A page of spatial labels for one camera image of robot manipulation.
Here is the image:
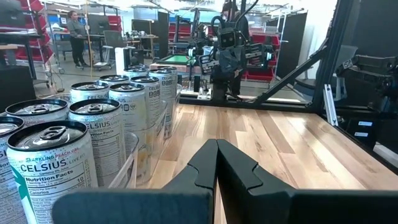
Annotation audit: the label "Celsius can blue band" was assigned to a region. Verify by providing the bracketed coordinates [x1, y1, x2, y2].
[148, 68, 174, 139]

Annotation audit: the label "grey office chair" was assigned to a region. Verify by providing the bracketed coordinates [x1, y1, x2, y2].
[93, 29, 127, 71]

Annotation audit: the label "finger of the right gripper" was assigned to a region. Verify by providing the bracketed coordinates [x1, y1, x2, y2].
[231, 49, 247, 75]
[219, 49, 233, 75]

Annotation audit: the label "person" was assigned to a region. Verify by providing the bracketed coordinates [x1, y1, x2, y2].
[67, 10, 90, 68]

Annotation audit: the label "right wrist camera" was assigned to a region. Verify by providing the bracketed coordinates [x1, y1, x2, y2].
[219, 27, 237, 49]

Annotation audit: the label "red storage shelf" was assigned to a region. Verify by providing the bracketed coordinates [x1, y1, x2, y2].
[15, 0, 54, 63]
[245, 30, 282, 82]

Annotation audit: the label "green top work table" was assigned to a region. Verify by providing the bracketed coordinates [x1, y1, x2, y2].
[155, 54, 197, 75]

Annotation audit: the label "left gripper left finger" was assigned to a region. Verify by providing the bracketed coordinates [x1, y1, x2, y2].
[52, 139, 219, 224]

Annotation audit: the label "Celsius can teal band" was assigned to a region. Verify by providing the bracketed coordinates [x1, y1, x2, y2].
[123, 67, 149, 78]

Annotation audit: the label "black case hazard stripes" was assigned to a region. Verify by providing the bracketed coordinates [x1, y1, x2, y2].
[337, 113, 398, 166]

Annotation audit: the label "black partition panel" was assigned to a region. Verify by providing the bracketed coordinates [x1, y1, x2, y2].
[275, 11, 308, 78]
[157, 11, 170, 58]

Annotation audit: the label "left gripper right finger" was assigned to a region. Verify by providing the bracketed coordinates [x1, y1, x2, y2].
[216, 139, 398, 224]

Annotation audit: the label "silver metal bracket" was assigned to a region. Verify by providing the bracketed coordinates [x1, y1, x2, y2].
[323, 83, 340, 127]

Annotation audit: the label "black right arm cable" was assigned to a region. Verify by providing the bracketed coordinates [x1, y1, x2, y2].
[211, 0, 261, 30]

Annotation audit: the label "white box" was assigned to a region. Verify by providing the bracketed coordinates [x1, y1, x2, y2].
[114, 46, 131, 75]

